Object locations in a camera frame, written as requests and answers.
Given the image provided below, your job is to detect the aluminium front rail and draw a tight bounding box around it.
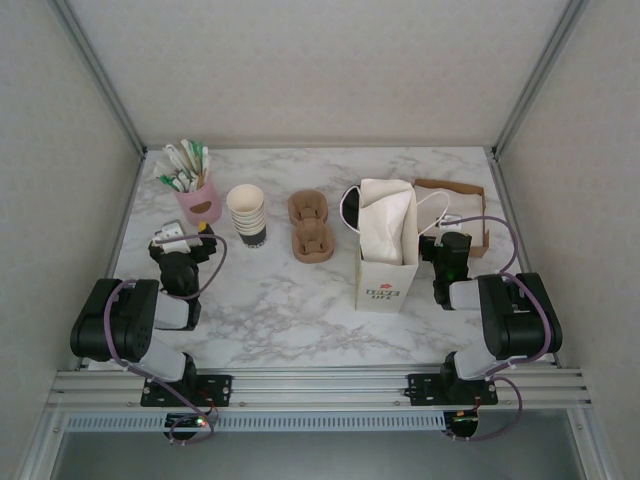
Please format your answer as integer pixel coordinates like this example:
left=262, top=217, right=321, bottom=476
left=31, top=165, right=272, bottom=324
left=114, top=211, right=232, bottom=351
left=47, top=367, right=594, bottom=412

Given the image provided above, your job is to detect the pink straw holder cup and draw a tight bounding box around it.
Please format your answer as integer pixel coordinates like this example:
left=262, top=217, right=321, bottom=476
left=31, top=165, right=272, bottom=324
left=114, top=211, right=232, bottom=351
left=174, top=174, right=223, bottom=226

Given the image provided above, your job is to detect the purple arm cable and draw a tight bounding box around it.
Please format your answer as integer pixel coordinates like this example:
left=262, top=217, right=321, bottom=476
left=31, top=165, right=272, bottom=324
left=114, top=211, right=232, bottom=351
left=439, top=215, right=564, bottom=444
left=108, top=234, right=230, bottom=445

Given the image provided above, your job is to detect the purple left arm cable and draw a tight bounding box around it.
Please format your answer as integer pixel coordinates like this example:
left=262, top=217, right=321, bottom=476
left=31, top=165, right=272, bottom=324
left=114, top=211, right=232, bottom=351
left=108, top=234, right=230, bottom=445

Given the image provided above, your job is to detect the grey slotted cable duct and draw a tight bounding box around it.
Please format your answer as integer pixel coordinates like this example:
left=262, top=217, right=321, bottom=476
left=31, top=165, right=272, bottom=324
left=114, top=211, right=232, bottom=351
left=59, top=412, right=447, bottom=432

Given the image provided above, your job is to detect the stack of paper cups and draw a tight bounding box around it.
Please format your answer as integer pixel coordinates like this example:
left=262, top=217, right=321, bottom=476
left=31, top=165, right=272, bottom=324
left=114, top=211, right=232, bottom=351
left=225, top=183, right=269, bottom=250

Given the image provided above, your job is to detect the white flower print paper bag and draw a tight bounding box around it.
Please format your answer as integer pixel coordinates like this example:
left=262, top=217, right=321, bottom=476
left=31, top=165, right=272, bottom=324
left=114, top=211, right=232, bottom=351
left=339, top=178, right=451, bottom=312

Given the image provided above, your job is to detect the stack of black lids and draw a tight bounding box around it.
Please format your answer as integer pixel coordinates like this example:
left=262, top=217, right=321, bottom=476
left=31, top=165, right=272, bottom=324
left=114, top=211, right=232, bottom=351
left=341, top=185, right=364, bottom=232

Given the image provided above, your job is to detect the brown cardboard tray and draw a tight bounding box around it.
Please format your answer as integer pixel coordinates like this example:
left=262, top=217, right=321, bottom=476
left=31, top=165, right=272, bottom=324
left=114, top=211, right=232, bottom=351
left=413, top=178, right=487, bottom=258

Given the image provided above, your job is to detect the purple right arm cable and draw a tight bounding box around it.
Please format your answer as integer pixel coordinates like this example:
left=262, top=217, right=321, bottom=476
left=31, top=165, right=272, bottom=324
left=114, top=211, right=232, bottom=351
left=439, top=215, right=564, bottom=444

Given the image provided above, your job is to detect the white wrapped straw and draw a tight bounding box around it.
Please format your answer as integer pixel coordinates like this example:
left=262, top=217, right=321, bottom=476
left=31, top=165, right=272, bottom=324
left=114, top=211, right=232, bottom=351
left=163, top=143, right=194, bottom=184
left=180, top=138, right=199, bottom=174
left=153, top=160, right=181, bottom=191

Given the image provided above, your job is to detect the aluminium side rail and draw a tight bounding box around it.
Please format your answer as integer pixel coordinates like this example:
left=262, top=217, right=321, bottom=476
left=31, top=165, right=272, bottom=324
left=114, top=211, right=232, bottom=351
left=487, top=147, right=560, bottom=369
left=77, top=149, right=149, bottom=371

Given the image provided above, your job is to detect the controller board with LED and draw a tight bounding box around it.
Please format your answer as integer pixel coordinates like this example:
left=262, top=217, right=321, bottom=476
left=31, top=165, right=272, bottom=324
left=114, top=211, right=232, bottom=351
left=164, top=412, right=209, bottom=432
left=444, top=409, right=481, bottom=435

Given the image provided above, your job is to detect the wooden stirrer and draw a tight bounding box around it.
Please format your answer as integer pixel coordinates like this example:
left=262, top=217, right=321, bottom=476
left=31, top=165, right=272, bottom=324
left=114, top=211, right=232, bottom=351
left=185, top=154, right=205, bottom=191

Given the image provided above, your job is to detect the aluminium frame post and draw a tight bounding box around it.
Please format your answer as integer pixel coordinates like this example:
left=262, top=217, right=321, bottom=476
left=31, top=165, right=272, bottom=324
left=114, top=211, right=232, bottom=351
left=489, top=0, right=594, bottom=161
left=49, top=0, right=149, bottom=159

